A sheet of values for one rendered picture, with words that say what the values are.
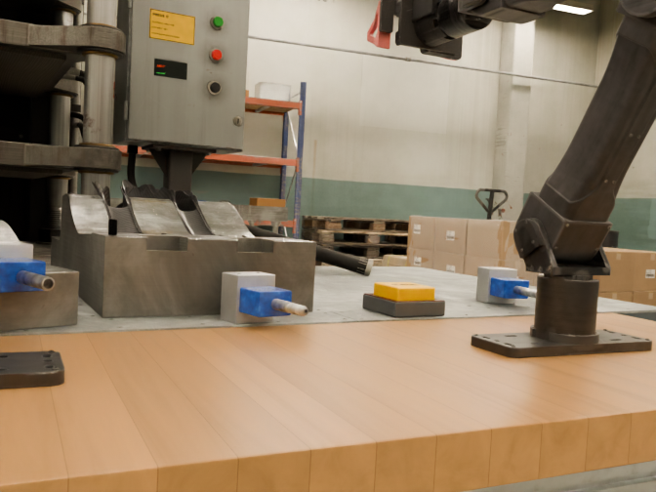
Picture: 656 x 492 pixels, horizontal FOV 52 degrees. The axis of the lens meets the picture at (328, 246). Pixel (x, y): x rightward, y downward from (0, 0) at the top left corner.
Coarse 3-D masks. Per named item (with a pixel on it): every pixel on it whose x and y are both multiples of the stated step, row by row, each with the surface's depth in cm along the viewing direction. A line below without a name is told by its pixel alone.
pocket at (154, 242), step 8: (152, 240) 80; (160, 240) 80; (168, 240) 81; (176, 240) 81; (184, 240) 79; (152, 248) 80; (160, 248) 80; (168, 248) 81; (176, 248) 81; (184, 248) 79
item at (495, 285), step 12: (480, 276) 106; (492, 276) 104; (504, 276) 104; (516, 276) 105; (480, 288) 106; (492, 288) 103; (504, 288) 100; (516, 288) 100; (528, 288) 98; (480, 300) 106; (492, 300) 104; (504, 300) 105
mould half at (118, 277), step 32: (64, 224) 101; (96, 224) 94; (160, 224) 99; (224, 224) 105; (64, 256) 101; (96, 256) 77; (128, 256) 74; (160, 256) 76; (192, 256) 77; (224, 256) 79; (256, 256) 81; (288, 256) 83; (96, 288) 77; (128, 288) 74; (160, 288) 76; (192, 288) 78; (288, 288) 84
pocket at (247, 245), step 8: (240, 240) 85; (248, 240) 85; (256, 240) 86; (264, 240) 86; (272, 240) 83; (240, 248) 85; (248, 248) 86; (256, 248) 86; (264, 248) 86; (272, 248) 82
